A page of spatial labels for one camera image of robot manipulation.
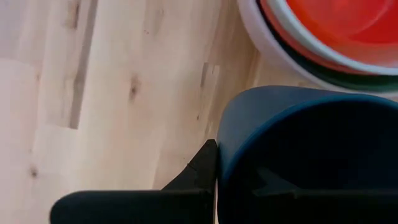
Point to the large white bowl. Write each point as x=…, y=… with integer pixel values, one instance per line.
x=253, y=34

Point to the small white bowl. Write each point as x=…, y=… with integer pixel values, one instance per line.
x=373, y=67

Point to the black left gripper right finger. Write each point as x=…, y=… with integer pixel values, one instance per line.
x=311, y=207

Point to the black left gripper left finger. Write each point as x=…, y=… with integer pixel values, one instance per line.
x=140, y=207

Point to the small orange bowl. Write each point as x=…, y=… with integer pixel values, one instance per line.
x=342, y=21

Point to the green plastic bowl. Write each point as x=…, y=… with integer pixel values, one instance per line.
x=367, y=83

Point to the dark blue cup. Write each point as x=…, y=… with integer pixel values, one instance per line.
x=248, y=118

